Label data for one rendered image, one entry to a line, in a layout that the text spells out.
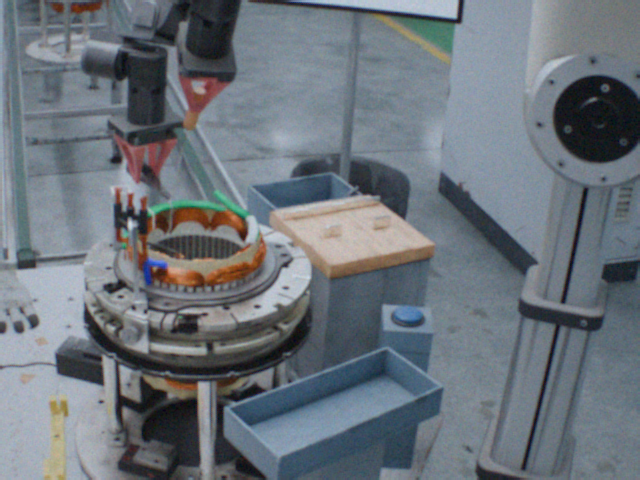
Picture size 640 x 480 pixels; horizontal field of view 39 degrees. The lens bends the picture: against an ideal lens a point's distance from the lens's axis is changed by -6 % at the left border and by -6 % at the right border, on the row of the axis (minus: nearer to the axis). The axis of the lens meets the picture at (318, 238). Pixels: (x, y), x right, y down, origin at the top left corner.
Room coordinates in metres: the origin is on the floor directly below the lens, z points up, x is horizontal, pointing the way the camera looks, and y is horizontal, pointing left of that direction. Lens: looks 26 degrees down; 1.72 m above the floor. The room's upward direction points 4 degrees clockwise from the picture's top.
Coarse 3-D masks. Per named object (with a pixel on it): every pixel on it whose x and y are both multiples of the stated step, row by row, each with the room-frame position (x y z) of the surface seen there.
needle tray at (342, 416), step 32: (384, 352) 1.02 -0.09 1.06; (288, 384) 0.92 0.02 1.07; (320, 384) 0.95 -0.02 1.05; (352, 384) 0.98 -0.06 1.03; (384, 384) 0.99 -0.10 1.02; (416, 384) 0.97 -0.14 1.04; (224, 416) 0.86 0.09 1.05; (256, 416) 0.89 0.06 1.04; (288, 416) 0.91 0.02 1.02; (320, 416) 0.92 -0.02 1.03; (352, 416) 0.92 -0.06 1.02; (384, 416) 0.88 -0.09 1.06; (416, 416) 0.91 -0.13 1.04; (256, 448) 0.81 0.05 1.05; (288, 448) 0.85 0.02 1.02; (320, 448) 0.82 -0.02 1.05; (352, 448) 0.85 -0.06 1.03
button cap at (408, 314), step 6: (402, 306) 1.16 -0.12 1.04; (408, 306) 1.16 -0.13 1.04; (414, 306) 1.17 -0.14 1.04; (396, 312) 1.15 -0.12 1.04; (402, 312) 1.15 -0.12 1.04; (408, 312) 1.15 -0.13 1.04; (414, 312) 1.15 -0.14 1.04; (420, 312) 1.15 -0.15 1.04; (396, 318) 1.14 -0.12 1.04; (402, 318) 1.13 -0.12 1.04; (408, 318) 1.13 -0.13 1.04; (414, 318) 1.13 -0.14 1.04; (420, 318) 1.14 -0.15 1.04
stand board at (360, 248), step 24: (312, 216) 1.39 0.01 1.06; (336, 216) 1.40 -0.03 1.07; (360, 216) 1.41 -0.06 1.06; (312, 240) 1.31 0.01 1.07; (336, 240) 1.31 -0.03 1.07; (360, 240) 1.32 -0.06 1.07; (384, 240) 1.33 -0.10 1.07; (408, 240) 1.33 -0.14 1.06; (336, 264) 1.24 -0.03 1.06; (360, 264) 1.26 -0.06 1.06; (384, 264) 1.28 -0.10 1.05
